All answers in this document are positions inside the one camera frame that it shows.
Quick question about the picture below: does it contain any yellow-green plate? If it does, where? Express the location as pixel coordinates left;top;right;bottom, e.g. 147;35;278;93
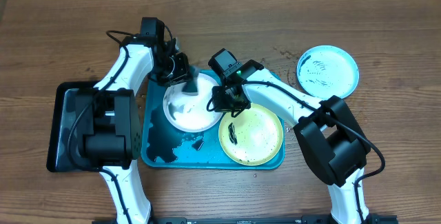
218;103;283;166

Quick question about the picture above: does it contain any green scouring sponge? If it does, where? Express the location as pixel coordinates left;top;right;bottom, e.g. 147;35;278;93
182;66;200;96

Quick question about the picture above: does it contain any black plastic water tray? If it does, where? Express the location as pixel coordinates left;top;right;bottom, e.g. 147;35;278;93
46;81;98;172

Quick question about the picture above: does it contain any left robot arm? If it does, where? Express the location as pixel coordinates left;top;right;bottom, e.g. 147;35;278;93
65;17;198;223

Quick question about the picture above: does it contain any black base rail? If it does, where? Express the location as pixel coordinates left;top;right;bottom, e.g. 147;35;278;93
91;214;399;224

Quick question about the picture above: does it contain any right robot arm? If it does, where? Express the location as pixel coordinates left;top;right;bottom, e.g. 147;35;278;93
207;49;371;223

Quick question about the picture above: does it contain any light blue plate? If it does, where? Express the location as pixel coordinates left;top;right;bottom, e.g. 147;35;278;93
296;45;360;100

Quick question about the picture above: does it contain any teal plastic serving tray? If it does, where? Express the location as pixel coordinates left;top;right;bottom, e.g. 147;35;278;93
141;82;285;170

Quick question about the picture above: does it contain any white plate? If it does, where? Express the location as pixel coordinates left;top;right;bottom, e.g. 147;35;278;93
163;73;223;132

